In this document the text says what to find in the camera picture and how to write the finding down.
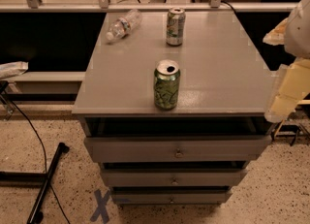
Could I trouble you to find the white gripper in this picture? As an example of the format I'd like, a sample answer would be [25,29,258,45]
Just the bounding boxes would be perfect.
[263,0,310,123]

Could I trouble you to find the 7up soda can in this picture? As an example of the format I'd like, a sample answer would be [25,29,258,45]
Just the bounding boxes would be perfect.
[166,7,186,46]

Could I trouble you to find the green soda can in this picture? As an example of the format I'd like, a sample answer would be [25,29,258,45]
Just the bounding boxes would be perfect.
[153,59,180,110]

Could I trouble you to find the top grey drawer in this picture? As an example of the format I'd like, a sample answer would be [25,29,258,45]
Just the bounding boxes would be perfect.
[84,136,271,163]

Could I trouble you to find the grey drawer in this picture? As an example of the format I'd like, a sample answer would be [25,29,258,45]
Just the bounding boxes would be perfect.
[84,136,271,163]
[101,169,247,187]
[111,191,232,205]

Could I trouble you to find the grey drawer cabinet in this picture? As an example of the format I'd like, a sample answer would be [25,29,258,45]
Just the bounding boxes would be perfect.
[73,12,274,205]

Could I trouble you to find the middle grey drawer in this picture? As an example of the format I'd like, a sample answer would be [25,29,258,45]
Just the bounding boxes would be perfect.
[101,169,247,187]

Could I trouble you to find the clear plastic water bottle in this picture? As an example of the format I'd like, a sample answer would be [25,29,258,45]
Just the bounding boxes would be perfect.
[106,9,142,42]

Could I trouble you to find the bottom grey drawer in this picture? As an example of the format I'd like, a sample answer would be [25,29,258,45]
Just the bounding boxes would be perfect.
[111,191,232,205]

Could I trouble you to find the blue tape cross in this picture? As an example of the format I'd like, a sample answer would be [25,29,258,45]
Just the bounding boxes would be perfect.
[90,189,110,224]

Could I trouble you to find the silver foil bag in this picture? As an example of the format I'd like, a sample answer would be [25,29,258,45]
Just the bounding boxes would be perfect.
[0,61,28,79]

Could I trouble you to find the black floor stand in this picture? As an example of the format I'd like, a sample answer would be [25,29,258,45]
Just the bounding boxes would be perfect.
[0,143,70,224]

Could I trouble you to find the black floor cable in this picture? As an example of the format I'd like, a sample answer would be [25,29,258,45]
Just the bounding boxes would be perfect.
[0,92,72,224]

